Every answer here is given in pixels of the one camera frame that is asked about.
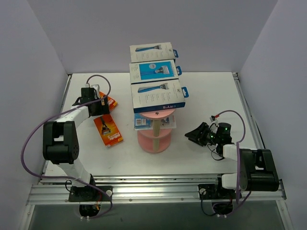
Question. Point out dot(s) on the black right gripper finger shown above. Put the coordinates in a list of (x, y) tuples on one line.
[(200, 142), (199, 132)]

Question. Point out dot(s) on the blue Harry's razor box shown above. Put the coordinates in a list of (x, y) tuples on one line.
[(152, 52), (143, 72)]

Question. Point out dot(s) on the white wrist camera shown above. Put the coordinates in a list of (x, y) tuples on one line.
[(214, 121), (95, 89)]

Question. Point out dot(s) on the orange Gillette Fusion box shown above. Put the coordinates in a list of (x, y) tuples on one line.
[(108, 130)]

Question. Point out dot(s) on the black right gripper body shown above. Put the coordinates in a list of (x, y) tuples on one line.
[(204, 134)]

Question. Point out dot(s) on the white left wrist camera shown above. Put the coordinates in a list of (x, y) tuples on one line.
[(95, 89)]

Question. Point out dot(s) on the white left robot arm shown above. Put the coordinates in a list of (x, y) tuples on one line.
[(60, 140)]

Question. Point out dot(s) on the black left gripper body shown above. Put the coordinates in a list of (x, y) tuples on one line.
[(103, 107)]

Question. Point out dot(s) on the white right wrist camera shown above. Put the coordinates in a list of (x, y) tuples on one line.
[(214, 121)]

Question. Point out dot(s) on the blister razor pack blue card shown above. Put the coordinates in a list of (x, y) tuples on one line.
[(142, 123)]

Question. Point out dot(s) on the pink three-tier wooden shelf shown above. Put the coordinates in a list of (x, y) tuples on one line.
[(155, 140)]

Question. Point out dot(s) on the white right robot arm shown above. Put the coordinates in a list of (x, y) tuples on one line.
[(256, 168)]

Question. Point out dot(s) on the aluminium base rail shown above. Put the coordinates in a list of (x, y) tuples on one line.
[(128, 190)]

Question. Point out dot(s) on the clear blister razor pack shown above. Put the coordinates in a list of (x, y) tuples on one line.
[(168, 123)]

